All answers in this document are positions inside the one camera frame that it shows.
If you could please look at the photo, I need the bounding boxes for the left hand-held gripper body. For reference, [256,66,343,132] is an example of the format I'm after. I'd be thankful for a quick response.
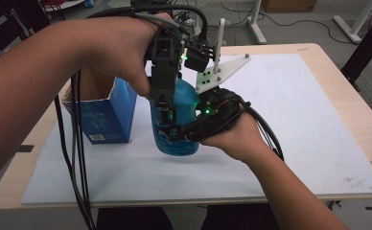
[145,17,231,109]

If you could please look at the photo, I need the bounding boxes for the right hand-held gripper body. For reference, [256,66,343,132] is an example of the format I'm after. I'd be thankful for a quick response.
[183,53,252,143]

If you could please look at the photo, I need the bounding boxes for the blue plastic bottle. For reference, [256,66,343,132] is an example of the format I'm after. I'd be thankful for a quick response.
[150,77,201,157]

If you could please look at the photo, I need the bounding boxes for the blue cardboard box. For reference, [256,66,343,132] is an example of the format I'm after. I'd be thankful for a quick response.
[61,65,138,146]

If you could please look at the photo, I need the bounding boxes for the person's right hand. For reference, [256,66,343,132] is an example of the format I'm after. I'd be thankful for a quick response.
[200,112,282,166]

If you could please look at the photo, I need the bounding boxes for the person's left hand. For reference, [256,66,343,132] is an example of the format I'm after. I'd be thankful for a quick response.
[78,11,175,100]

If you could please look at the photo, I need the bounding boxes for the white foam mat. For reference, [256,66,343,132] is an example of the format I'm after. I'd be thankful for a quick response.
[20,52,372,205]

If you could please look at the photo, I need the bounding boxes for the wooden desk with white legs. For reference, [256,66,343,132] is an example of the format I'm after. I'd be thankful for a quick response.
[245,0,268,45]

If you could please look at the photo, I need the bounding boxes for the person's right leg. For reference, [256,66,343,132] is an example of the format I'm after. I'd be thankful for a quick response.
[201,204,281,230]

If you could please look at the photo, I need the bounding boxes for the round white table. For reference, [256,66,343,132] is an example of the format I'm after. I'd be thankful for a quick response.
[43,0,86,12]

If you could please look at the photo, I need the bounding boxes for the brown cardboard box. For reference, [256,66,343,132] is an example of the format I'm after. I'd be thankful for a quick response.
[261,0,318,13]

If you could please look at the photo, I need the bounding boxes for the black tape strip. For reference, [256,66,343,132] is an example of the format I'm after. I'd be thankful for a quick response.
[15,144,35,153]

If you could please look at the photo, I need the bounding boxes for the white desk frame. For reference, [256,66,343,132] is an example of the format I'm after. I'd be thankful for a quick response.
[332,0,372,45]

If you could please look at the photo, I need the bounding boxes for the black frame pole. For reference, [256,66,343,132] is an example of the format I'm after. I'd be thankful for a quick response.
[340,3,372,86]

